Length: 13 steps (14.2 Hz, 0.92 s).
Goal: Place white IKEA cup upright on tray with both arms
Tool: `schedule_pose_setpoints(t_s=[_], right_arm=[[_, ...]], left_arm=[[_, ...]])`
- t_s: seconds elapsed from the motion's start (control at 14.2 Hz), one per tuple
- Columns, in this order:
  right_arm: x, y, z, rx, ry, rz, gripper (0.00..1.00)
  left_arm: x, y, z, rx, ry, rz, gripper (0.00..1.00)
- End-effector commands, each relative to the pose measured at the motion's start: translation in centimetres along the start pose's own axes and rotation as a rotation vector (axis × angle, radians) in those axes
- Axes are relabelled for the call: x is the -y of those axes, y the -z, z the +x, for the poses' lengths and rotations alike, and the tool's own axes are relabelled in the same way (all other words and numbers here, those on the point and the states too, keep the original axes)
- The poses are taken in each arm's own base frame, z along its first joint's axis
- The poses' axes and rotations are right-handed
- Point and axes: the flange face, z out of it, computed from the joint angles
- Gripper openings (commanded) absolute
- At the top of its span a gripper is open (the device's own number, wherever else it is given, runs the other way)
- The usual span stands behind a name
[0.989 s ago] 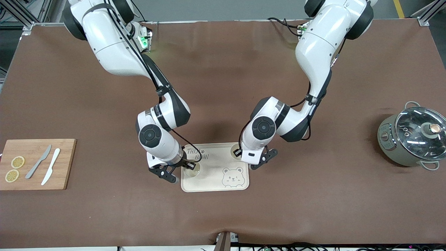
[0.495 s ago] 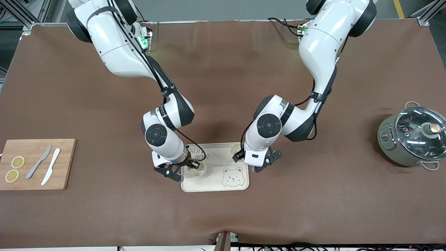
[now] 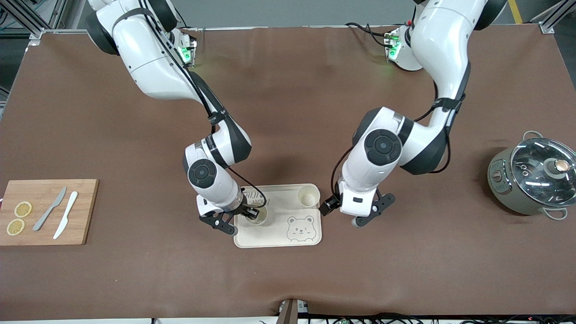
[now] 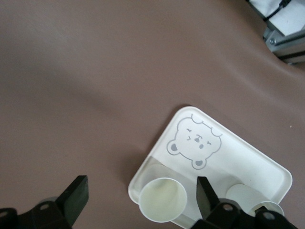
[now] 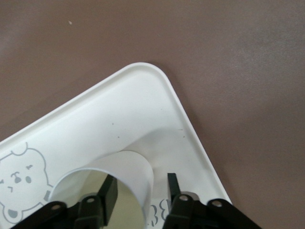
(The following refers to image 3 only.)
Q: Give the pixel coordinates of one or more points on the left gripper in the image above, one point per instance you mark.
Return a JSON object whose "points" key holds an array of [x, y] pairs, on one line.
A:
{"points": [[329, 205]]}

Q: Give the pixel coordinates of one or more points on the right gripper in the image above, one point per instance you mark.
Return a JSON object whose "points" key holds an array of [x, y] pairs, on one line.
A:
{"points": [[249, 210]]}

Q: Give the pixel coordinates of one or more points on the white IKEA cup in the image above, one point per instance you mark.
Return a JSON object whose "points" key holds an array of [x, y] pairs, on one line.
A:
{"points": [[262, 220], [308, 195]]}

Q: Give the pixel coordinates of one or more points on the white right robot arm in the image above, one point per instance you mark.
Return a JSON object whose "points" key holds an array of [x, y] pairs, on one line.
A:
{"points": [[144, 54]]}

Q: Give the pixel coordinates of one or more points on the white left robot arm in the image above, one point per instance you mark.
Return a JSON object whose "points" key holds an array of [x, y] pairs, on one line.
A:
{"points": [[441, 40]]}

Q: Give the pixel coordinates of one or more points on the beige bear print tray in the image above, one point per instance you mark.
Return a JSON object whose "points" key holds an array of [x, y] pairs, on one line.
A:
{"points": [[270, 238]]}

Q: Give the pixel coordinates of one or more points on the brown table cover mat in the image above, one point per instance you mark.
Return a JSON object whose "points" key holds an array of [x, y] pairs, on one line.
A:
{"points": [[288, 112]]}

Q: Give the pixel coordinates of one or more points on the bamboo cutting board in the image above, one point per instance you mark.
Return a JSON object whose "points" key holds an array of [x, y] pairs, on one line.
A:
{"points": [[85, 211]]}

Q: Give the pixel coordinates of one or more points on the green electric cooking pot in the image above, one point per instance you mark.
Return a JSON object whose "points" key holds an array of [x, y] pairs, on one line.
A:
{"points": [[499, 189]]}

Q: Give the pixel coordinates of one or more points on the white plastic knife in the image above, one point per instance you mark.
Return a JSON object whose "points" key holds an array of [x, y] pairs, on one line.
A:
{"points": [[68, 209]]}

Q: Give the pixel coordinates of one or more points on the grey plastic knife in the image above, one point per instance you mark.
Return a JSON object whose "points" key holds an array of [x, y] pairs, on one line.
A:
{"points": [[57, 199]]}

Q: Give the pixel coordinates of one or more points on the glass pot lid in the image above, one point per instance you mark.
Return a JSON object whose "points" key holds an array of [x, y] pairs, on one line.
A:
{"points": [[531, 177]]}

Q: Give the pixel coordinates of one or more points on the lemon slice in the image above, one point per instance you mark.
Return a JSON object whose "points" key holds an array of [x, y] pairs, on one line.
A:
{"points": [[23, 209], [15, 227]]}

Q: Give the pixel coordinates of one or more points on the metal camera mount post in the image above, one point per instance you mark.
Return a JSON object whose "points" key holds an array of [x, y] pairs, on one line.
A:
{"points": [[289, 312]]}

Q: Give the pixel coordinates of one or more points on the aluminium frame profile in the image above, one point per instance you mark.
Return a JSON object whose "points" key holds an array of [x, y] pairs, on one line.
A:
{"points": [[546, 26], [35, 32]]}

